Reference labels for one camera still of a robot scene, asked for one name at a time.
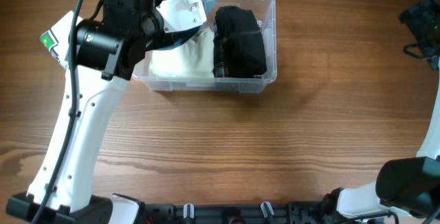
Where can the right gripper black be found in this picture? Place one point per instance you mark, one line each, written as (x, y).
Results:
(417, 15)

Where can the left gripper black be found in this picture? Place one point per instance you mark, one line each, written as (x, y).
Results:
(163, 39)

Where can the cream cloth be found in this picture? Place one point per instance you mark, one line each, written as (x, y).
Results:
(193, 59)

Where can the plaid shirt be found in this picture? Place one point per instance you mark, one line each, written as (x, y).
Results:
(221, 69)

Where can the black garment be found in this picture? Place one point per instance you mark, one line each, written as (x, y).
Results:
(241, 38)

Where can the white printed shirt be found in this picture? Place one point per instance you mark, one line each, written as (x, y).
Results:
(56, 39)

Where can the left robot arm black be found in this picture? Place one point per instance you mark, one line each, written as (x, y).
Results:
(101, 57)

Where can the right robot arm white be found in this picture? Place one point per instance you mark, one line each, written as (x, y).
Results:
(404, 187)

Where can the clear plastic storage bin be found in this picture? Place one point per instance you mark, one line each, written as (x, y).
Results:
(265, 11)

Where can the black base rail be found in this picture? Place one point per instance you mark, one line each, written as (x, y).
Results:
(263, 213)

